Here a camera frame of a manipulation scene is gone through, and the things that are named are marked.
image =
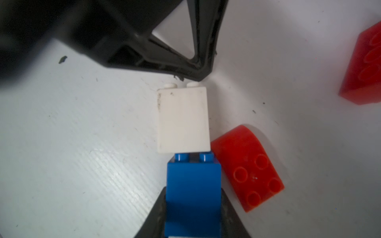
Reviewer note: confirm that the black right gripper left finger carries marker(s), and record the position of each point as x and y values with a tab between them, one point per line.
154	225

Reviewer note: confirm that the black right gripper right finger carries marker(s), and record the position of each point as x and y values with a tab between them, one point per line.
231	224

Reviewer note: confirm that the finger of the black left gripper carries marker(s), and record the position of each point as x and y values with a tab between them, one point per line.
148	53
206	18

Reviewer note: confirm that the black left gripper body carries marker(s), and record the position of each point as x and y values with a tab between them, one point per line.
94	28

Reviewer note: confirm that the blue lego brick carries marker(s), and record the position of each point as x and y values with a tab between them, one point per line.
193	196

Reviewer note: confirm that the white lego brick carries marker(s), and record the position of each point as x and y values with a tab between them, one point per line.
182	119

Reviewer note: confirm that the long red lego brick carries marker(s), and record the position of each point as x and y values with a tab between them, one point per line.
362	82

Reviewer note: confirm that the red curved lego brick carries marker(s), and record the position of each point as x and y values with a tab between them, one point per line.
247	167

